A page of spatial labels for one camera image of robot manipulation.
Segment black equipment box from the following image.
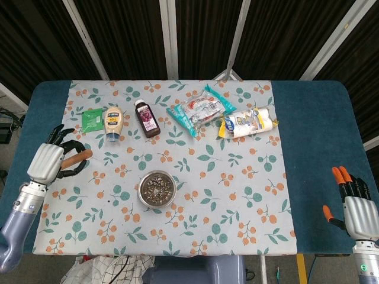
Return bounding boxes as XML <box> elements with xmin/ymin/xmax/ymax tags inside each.
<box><xmin>0</xmin><ymin>108</ymin><xmax>26</xmax><ymax>146</ymax></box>

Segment teal table cover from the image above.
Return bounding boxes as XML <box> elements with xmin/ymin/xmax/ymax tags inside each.
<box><xmin>0</xmin><ymin>80</ymin><xmax>374</xmax><ymax>258</ymax></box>

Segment cream mayonnaise squeeze bottle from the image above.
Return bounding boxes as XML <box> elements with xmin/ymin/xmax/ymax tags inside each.
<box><xmin>104</xmin><ymin>106</ymin><xmax>124</xmax><ymax>143</ymax></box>

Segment floral orange fruit tablecloth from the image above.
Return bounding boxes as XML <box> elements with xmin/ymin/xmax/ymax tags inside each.
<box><xmin>31</xmin><ymin>79</ymin><xmax>298</xmax><ymax>257</ymax></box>

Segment metal table leg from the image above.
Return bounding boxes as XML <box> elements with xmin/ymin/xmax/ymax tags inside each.
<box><xmin>259</xmin><ymin>254</ymin><xmax>269</xmax><ymax>284</ymax></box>

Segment teal snack bag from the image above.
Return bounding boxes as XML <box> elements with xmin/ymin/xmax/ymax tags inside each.
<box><xmin>165</xmin><ymin>84</ymin><xmax>236</xmax><ymax>138</ymax></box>

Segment blue-grey robot torso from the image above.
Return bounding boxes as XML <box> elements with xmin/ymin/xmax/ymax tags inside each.
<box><xmin>142</xmin><ymin>254</ymin><xmax>246</xmax><ymax>284</ymax></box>

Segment white frame post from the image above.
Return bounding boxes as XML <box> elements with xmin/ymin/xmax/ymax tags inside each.
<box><xmin>298</xmin><ymin>0</ymin><xmax>365</xmax><ymax>81</ymax></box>
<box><xmin>213</xmin><ymin>0</ymin><xmax>252</xmax><ymax>80</ymax></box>
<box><xmin>363</xmin><ymin>136</ymin><xmax>379</xmax><ymax>151</ymax></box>
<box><xmin>159</xmin><ymin>0</ymin><xmax>181</xmax><ymax>80</ymax></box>
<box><xmin>0</xmin><ymin>82</ymin><xmax>29</xmax><ymax>112</ymax></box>
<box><xmin>62</xmin><ymin>0</ymin><xmax>110</xmax><ymax>80</ymax></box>

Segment crushed dark spices and garlic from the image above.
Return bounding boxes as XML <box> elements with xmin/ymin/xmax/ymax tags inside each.
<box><xmin>142</xmin><ymin>175</ymin><xmax>174</xmax><ymax>204</ymax></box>

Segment green sachet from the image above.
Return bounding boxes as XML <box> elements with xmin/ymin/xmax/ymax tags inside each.
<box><xmin>81</xmin><ymin>108</ymin><xmax>103</xmax><ymax>133</ymax></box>

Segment checkered white cloth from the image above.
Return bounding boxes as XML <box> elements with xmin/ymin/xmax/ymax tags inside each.
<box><xmin>63</xmin><ymin>254</ymin><xmax>156</xmax><ymax>284</ymax></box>

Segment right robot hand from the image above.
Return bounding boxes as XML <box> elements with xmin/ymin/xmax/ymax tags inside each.
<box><xmin>322</xmin><ymin>166</ymin><xmax>379</xmax><ymax>242</ymax></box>

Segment dark ribbed partition screen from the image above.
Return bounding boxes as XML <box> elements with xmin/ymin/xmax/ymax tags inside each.
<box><xmin>0</xmin><ymin>0</ymin><xmax>379</xmax><ymax>143</ymax></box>

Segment stainless steel bowl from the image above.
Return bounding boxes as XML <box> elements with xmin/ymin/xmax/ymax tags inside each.
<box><xmin>138</xmin><ymin>170</ymin><xmax>177</xmax><ymax>209</ymax></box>

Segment wooden stick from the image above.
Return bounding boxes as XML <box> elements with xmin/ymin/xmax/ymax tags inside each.
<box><xmin>60</xmin><ymin>150</ymin><xmax>94</xmax><ymax>171</ymax></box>

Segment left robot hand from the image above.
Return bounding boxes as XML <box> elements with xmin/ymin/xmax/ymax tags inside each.
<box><xmin>26</xmin><ymin>124</ymin><xmax>91</xmax><ymax>186</ymax></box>

